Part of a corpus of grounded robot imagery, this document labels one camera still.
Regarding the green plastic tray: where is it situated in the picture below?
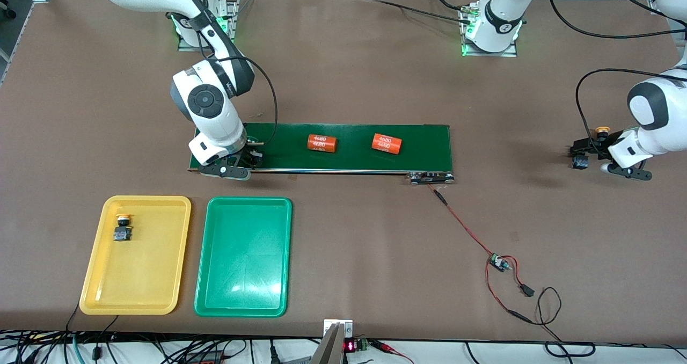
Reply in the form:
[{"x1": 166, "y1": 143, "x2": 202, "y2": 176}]
[{"x1": 194, "y1": 196, "x2": 293, "y2": 318}]

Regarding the green conveyor belt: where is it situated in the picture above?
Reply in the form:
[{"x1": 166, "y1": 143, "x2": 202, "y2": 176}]
[{"x1": 188, "y1": 121, "x2": 456, "y2": 186}]

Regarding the yellow plastic tray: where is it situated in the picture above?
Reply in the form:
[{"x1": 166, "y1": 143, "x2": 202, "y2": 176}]
[{"x1": 79, "y1": 195, "x2": 192, "y2": 316}]

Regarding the red clip lead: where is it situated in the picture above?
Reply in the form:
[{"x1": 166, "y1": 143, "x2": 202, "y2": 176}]
[{"x1": 370, "y1": 340, "x2": 415, "y2": 364}]

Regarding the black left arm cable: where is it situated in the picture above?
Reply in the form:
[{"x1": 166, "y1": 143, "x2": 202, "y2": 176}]
[{"x1": 547, "y1": 0, "x2": 687, "y2": 150}]

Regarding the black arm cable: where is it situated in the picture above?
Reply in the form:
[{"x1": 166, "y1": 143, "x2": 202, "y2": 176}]
[
  {"x1": 215, "y1": 57, "x2": 278, "y2": 145},
  {"x1": 547, "y1": 0, "x2": 687, "y2": 150}
]

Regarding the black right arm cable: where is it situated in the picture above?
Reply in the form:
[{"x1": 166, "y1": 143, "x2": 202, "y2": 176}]
[{"x1": 215, "y1": 57, "x2": 278, "y2": 145}]

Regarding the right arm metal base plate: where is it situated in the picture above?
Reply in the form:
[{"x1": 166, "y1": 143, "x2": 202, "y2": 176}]
[{"x1": 177, "y1": 0, "x2": 239, "y2": 52}]

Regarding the red and black wire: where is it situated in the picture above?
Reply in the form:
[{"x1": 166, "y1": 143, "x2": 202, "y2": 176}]
[{"x1": 428, "y1": 184, "x2": 525, "y2": 323}]

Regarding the thin black looped cable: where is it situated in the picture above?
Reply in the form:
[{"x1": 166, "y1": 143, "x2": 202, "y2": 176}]
[{"x1": 507, "y1": 287, "x2": 596, "y2": 358}]

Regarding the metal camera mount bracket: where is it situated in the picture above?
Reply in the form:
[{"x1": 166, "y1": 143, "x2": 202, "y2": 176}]
[{"x1": 310, "y1": 319, "x2": 355, "y2": 364}]

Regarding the black base power cable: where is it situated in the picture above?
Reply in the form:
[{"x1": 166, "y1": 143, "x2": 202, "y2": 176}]
[{"x1": 373, "y1": 0, "x2": 473, "y2": 25}]

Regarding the black cable tangle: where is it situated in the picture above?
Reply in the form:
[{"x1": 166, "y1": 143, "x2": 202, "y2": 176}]
[{"x1": 0, "y1": 302, "x2": 323, "y2": 364}]

